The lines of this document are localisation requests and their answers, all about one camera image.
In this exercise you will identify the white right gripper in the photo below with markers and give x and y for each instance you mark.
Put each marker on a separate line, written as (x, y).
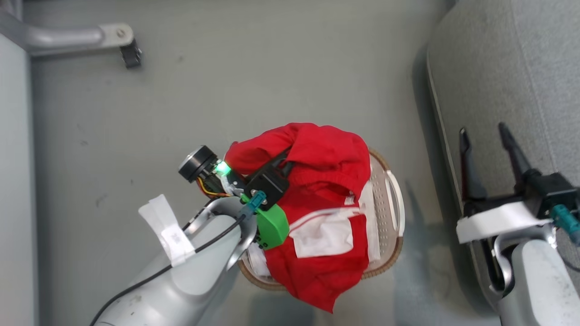
(498, 219)

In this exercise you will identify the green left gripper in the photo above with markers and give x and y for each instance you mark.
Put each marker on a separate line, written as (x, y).
(273, 226)

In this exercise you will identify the red clothing with white trim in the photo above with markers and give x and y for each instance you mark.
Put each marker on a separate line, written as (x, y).
(326, 163)

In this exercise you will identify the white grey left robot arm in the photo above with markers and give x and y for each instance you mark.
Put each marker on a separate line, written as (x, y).
(181, 290)

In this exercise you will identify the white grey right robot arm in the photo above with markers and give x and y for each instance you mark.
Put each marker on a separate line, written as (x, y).
(539, 285)

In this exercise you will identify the white laundry basket brown rim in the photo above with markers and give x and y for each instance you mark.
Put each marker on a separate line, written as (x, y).
(387, 213)

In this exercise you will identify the grey fabric sofa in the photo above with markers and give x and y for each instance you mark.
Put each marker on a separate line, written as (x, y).
(498, 68)

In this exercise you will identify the white paper label tape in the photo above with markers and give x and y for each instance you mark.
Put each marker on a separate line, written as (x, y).
(170, 231)

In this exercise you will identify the small black caster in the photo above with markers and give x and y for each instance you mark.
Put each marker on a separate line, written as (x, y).
(131, 55)

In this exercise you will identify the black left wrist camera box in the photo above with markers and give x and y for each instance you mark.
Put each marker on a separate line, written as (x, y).
(267, 186)

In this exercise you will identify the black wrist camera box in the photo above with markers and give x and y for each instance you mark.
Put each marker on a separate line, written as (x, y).
(555, 190)
(267, 186)

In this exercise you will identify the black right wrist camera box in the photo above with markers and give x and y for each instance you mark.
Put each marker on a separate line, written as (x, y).
(555, 190)

